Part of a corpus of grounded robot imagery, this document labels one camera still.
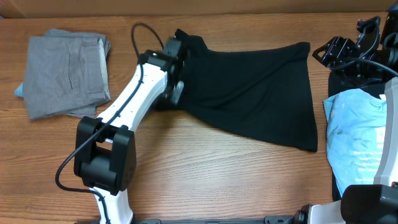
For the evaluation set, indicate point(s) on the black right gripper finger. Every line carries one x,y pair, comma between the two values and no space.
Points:
335,50
368,33

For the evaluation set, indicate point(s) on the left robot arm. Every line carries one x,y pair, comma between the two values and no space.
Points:
106,162

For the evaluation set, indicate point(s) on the light blue printed t-shirt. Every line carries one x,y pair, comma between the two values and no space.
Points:
356,123

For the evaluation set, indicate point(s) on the folded grey trousers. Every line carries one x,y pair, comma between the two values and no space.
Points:
66,73

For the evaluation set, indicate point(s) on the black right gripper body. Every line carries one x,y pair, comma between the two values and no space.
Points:
364,70

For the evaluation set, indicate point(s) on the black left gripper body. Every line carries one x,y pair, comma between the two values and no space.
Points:
170,88

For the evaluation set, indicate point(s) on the black garment under pile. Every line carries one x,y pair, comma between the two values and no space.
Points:
336,85

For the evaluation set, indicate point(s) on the black t-shirt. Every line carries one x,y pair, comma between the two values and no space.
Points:
264,94

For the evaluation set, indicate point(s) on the light blue folded cloth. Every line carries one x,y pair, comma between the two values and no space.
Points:
19,91

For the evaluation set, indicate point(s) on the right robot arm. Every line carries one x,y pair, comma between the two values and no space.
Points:
377,202

